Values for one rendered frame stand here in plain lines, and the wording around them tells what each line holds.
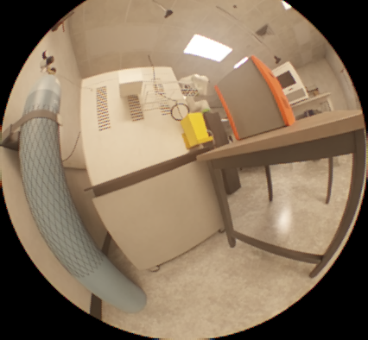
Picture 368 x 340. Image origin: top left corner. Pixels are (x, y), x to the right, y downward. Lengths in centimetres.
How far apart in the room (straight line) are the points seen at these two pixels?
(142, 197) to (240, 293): 76
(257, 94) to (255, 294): 104
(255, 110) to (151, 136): 59
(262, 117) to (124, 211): 86
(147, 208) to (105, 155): 34
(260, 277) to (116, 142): 107
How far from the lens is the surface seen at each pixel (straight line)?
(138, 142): 61
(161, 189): 60
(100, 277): 62
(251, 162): 43
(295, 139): 32
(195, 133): 58
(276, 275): 80
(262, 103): 67
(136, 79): 61
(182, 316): 79
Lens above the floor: 74
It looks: 1 degrees down
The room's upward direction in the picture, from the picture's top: 19 degrees counter-clockwise
